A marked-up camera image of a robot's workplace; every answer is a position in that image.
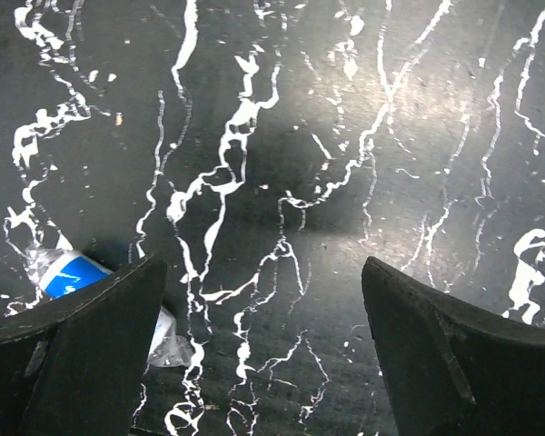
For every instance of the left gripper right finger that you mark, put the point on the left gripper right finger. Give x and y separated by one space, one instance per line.
449 367

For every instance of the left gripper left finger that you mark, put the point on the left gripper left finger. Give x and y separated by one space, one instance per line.
73 366

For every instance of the blue white tube bottle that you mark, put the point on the blue white tube bottle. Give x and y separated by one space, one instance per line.
57 272

